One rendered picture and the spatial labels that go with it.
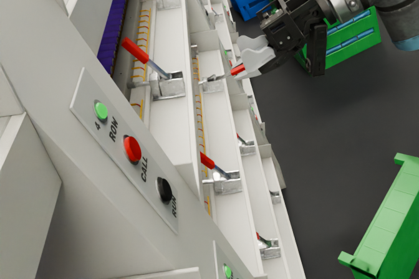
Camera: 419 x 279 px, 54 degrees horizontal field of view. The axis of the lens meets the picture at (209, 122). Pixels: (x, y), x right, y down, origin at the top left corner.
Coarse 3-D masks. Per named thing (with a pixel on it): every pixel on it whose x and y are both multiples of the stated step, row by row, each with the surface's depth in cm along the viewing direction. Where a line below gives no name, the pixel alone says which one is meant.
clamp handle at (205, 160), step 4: (200, 152) 57; (200, 156) 57; (204, 156) 58; (204, 160) 57; (208, 160) 58; (212, 160) 59; (204, 164) 58; (208, 164) 58; (212, 164) 58; (212, 168) 58; (216, 168) 59; (220, 168) 60; (220, 172) 59; (224, 172) 60; (224, 176) 60; (228, 176) 60; (224, 180) 60; (228, 180) 60
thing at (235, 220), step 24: (192, 48) 92; (216, 48) 95; (216, 72) 87; (216, 96) 81; (216, 120) 75; (216, 144) 70; (240, 168) 65; (240, 192) 61; (240, 216) 57; (240, 240) 54
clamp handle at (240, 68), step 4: (236, 68) 80; (240, 68) 80; (244, 68) 80; (228, 72) 81; (232, 72) 80; (236, 72) 80; (220, 76) 81; (224, 76) 81; (228, 76) 80; (216, 80) 81
